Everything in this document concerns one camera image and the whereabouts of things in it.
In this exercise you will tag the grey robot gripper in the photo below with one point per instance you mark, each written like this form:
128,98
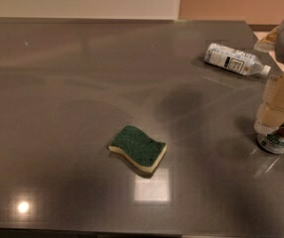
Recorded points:
270,115

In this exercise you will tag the green and yellow sponge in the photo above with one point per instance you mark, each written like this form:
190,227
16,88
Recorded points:
141,151

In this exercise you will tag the clear plastic bottle lying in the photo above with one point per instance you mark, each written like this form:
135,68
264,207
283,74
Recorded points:
235,60

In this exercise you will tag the green and white can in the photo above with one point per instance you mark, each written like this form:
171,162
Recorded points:
281,138

